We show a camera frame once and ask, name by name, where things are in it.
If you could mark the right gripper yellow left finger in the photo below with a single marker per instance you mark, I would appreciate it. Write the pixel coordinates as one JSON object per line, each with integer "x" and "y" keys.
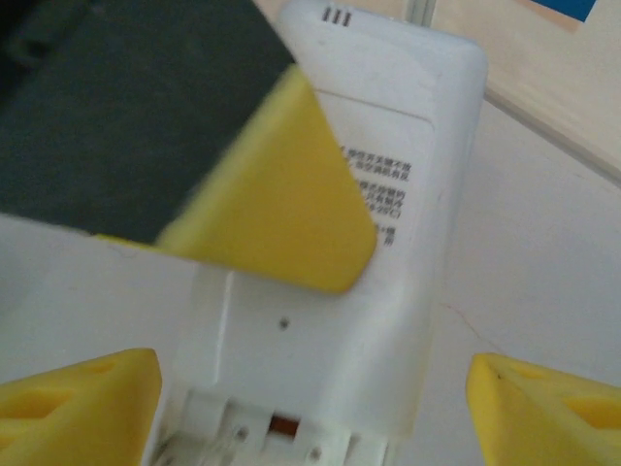
{"x": 121, "y": 388}

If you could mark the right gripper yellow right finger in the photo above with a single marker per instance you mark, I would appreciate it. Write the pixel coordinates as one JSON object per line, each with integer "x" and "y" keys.
{"x": 524, "y": 412}

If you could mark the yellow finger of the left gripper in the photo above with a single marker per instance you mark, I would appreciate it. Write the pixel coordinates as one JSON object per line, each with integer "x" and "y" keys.
{"x": 271, "y": 204}

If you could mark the white air conditioner remote control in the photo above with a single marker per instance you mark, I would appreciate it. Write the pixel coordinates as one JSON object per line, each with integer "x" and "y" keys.
{"x": 291, "y": 349}

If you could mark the aluminium frame post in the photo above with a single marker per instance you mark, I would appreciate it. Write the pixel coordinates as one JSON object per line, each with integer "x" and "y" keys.
{"x": 422, "y": 9}

